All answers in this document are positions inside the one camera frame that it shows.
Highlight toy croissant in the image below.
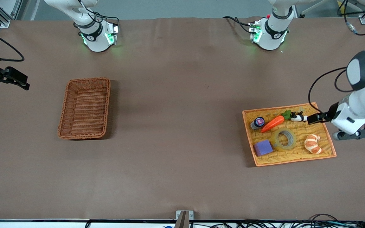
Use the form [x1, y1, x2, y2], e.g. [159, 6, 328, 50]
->
[304, 134, 323, 155]

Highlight white table edge rail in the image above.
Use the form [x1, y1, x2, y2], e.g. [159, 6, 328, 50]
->
[0, 218, 365, 228]

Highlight black white panda toy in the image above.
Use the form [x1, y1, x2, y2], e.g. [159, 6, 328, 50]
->
[290, 111, 308, 123]

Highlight thin metal stand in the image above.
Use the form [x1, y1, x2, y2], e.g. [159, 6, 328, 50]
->
[298, 0, 329, 18]

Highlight black cable bundle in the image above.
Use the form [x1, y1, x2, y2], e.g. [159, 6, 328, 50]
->
[213, 214, 365, 228]

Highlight orange toy carrot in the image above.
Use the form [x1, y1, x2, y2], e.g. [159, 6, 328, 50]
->
[260, 110, 292, 133]

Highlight black right base cables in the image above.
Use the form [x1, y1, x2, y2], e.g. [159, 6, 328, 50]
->
[92, 11, 120, 27]

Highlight black left base cables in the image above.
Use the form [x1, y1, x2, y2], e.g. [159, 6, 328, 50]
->
[222, 16, 253, 34]

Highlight brown table cover cloth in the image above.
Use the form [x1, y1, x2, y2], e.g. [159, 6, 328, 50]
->
[0, 16, 365, 221]

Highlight orange yellow wicker tray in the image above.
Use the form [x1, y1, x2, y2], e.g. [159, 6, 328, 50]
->
[242, 102, 337, 167]

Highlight aluminium frame profile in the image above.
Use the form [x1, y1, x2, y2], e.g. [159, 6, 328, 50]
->
[0, 0, 23, 28]

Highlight clear yellowish tape roll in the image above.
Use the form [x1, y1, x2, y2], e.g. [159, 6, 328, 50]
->
[271, 128, 297, 151]

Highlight black base cables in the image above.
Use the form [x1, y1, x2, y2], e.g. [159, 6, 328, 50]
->
[222, 16, 253, 34]
[92, 11, 120, 27]

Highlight small jar blue lid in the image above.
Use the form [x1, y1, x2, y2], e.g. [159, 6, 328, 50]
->
[250, 117, 265, 130]

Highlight black cable grey connector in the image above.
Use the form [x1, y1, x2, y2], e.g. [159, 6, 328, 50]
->
[337, 0, 365, 36]

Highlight purple foam block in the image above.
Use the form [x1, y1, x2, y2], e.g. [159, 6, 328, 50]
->
[253, 140, 273, 157]

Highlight brown wicker basket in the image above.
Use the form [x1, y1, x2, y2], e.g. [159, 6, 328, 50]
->
[58, 77, 111, 140]

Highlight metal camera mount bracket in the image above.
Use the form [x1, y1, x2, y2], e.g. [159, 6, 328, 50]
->
[176, 210, 194, 228]

